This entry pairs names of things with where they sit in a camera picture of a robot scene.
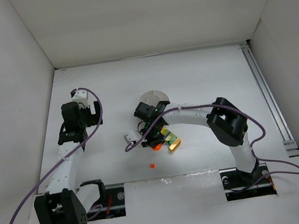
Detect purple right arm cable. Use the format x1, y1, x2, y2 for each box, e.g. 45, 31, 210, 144
119, 90, 299, 199

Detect white round divided container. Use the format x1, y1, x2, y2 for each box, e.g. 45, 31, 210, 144
139, 90, 169, 106

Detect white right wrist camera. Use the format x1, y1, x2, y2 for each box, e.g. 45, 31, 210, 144
124, 130, 140, 145

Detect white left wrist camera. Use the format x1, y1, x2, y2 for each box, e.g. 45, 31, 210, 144
71, 89, 88, 104

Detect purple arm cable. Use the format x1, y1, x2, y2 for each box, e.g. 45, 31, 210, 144
0, 84, 120, 224
119, 90, 299, 199

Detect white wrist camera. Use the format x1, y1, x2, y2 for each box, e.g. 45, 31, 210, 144
124, 130, 140, 145
71, 89, 88, 104

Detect multicolour stacked lego assembly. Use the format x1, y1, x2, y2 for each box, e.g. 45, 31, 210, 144
161, 128, 181, 152

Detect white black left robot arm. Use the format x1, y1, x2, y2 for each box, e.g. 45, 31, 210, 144
34, 100, 107, 224

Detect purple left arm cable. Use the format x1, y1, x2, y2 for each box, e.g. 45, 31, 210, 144
0, 84, 120, 224

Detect aluminium side rail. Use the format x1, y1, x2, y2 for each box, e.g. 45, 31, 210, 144
239, 42, 299, 157

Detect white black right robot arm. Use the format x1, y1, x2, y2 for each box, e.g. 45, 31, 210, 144
134, 97, 259, 186

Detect orange round lego dish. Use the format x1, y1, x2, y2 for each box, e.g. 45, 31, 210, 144
153, 143, 162, 151

